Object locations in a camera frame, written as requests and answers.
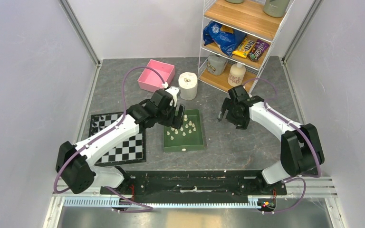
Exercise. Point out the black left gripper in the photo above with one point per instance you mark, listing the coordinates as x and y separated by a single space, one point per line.
175 121

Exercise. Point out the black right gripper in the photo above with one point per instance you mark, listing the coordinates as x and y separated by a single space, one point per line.
242 123

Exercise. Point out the green plastic tray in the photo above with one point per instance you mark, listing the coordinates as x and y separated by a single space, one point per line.
189 136

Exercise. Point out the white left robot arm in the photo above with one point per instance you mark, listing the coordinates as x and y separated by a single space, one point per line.
76 162

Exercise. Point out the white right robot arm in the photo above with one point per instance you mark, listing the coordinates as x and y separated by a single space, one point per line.
300 147

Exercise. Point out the cream soap bottle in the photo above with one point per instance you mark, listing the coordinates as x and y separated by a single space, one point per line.
236 74

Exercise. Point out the grey jug on shelf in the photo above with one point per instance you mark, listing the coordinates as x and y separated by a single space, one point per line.
216 64

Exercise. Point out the white toilet paper roll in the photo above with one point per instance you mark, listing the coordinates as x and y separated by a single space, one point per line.
188 84

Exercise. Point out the pink plastic box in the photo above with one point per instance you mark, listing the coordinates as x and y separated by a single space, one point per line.
149 80

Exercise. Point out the black white chessboard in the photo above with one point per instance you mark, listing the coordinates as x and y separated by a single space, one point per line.
131 150

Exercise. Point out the yellow candy bag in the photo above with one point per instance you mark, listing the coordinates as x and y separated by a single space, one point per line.
244 47

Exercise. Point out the blue plastic bag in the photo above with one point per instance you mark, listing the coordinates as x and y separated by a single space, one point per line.
225 37

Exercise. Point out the brown candy bag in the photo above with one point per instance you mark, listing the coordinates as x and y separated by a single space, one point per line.
257 51

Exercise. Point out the grey green top bottle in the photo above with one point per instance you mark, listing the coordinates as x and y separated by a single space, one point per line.
276 8

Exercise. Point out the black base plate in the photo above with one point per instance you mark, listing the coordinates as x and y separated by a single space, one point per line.
231 186

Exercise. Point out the white wire wooden shelf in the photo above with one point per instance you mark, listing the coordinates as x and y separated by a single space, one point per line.
246 16

